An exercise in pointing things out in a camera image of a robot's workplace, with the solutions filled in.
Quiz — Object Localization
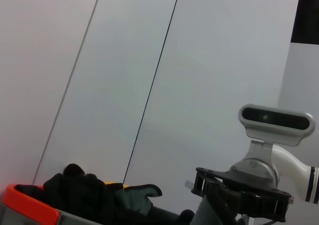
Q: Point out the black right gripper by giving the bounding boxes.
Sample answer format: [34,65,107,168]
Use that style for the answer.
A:
[191,167,292,225]

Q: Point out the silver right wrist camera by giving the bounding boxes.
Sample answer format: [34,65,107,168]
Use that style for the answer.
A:
[238,104,316,165]

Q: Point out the black cloth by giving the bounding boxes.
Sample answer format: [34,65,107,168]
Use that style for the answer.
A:
[43,163,195,225]

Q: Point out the green black-trimmed towel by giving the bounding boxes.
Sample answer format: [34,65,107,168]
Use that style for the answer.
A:
[104,182,163,216]

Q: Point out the grey perforated storage basket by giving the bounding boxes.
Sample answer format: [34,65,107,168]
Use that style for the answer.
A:
[0,184,103,225]

